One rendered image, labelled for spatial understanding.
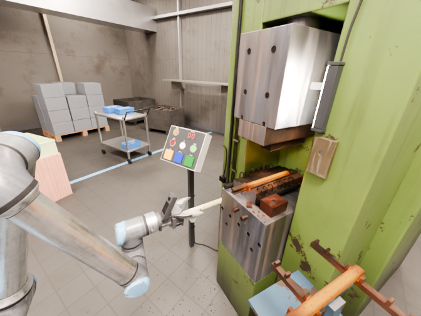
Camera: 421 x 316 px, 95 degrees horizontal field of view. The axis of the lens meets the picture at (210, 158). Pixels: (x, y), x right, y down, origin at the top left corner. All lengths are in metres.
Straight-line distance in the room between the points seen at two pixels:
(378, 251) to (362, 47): 1.12
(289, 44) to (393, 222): 1.07
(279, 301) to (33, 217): 0.91
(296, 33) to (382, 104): 0.39
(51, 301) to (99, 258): 1.40
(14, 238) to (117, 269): 0.32
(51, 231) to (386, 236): 1.52
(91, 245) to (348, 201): 0.95
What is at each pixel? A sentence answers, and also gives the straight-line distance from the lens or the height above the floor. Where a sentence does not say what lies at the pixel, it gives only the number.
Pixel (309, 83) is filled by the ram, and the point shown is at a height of 1.56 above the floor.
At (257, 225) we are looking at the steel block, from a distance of 1.09.
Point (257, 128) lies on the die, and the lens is 0.99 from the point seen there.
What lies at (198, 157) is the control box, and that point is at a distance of 1.34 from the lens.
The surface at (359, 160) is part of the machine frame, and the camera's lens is 0.92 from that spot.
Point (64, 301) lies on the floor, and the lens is 2.09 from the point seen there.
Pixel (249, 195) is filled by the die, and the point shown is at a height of 0.95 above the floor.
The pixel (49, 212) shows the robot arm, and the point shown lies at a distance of 0.66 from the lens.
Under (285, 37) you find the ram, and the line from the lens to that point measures 0.91.
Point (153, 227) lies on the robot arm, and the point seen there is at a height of 0.99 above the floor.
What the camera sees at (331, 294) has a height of 1.01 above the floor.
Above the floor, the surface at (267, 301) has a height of 0.74.
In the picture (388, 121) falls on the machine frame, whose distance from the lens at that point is 0.87.
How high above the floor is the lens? 1.60
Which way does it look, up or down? 24 degrees down
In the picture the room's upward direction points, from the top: 2 degrees clockwise
